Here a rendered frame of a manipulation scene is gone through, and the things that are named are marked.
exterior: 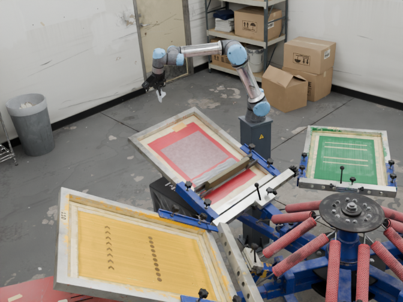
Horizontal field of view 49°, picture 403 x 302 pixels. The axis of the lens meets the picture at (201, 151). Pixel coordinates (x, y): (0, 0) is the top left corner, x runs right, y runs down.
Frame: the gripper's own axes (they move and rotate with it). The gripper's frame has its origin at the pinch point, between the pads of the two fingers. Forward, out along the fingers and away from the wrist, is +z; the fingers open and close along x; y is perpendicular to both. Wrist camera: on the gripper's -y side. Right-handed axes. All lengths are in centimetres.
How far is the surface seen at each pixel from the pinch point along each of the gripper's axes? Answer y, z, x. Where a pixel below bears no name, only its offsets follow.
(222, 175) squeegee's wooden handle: -7, 7, -75
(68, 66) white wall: 90, 157, 270
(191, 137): 8.0, 16.3, -32.1
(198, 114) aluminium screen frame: 25.5, 12.4, -20.4
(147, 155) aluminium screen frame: -28.7, 12.7, -31.6
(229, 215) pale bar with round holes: -24, 10, -97
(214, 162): 6, 17, -58
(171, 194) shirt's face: -19, 42, -47
